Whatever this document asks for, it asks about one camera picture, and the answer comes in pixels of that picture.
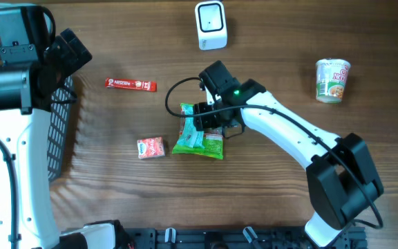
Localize red Nescafe coffee stick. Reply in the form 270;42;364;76
105;77;157;92

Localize small orange juice carton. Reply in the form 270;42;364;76
137;137;165;159

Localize light teal packet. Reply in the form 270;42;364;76
177;118;204;148

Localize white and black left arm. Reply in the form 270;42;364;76
0;3;117;248

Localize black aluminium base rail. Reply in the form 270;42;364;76
119;226;368;249

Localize green gummy candy bag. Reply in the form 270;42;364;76
172;118;224;160

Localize white chicken cup noodles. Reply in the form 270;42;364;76
316;58;351;103

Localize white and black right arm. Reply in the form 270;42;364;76
193;61;383;248

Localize white cube barcode scanner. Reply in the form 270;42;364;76
195;1;228;50

